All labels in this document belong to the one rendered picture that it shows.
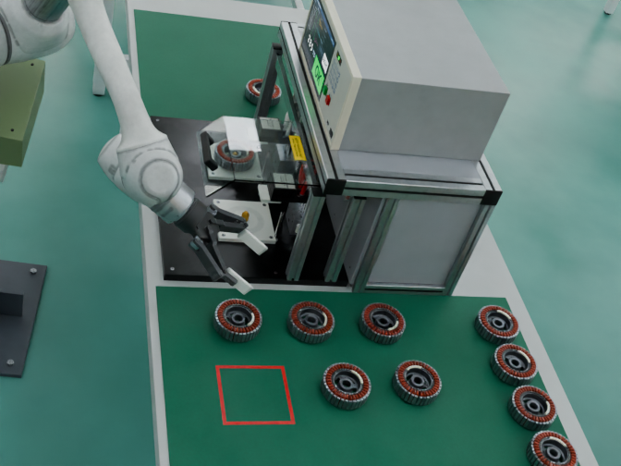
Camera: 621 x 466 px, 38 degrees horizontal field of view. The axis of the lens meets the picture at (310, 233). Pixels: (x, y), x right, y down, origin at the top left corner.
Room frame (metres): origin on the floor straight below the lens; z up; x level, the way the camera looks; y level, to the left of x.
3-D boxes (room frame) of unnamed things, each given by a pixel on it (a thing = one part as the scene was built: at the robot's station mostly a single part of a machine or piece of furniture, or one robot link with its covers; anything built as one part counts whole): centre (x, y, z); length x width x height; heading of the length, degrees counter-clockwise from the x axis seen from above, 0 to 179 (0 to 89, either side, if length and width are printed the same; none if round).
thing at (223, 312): (1.46, 0.10, 0.77); 0.11 x 0.11 x 0.04
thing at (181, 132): (1.92, 0.21, 0.76); 0.64 x 0.47 x 0.02; 22
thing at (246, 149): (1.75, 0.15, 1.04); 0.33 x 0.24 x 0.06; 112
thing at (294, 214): (1.85, 0.04, 0.80); 0.07 x 0.05 x 0.06; 22
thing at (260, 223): (1.80, 0.18, 0.78); 0.15 x 0.15 x 0.01; 22
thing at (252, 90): (2.42, 0.28, 0.77); 0.11 x 0.11 x 0.04
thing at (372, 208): (2.01, -0.01, 0.92); 0.66 x 0.01 x 0.30; 22
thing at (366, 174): (2.03, -0.07, 1.09); 0.68 x 0.44 x 0.05; 22
